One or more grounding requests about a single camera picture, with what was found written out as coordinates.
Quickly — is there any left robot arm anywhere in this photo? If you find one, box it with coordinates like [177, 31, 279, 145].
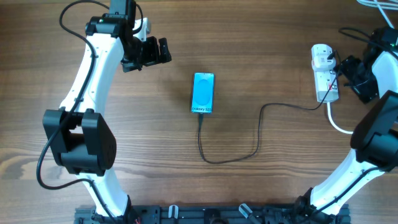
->
[43, 1, 172, 223]

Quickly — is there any black left camera cable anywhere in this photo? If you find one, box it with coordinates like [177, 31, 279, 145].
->
[35, 0, 144, 224]

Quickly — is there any white USB charger adapter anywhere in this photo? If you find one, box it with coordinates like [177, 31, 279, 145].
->
[312, 55, 336, 72]

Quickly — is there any white power strip cord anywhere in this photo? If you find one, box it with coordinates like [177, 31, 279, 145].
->
[326, 0, 398, 135]

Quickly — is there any blue Galaxy S25 smartphone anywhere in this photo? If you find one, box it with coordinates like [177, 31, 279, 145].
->
[191, 73, 215, 113]

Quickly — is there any black USB charging cable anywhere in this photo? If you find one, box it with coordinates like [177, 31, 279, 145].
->
[197, 50, 342, 164]

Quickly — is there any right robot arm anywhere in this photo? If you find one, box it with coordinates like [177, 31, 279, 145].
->
[292, 26, 397, 223]

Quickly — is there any white power strip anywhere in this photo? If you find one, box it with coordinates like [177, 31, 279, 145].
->
[311, 44, 339, 103]

